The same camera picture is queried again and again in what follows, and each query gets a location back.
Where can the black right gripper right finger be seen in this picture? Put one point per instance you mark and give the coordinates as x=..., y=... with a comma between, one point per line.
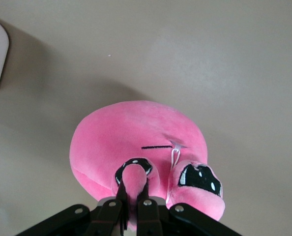
x=148, y=216

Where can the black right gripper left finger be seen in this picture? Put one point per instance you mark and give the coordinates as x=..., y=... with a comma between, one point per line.
x=106, y=216

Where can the pink plush toy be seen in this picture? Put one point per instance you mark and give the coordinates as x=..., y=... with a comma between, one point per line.
x=136, y=127

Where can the brown table mat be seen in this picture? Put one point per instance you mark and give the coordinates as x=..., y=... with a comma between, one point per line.
x=210, y=61

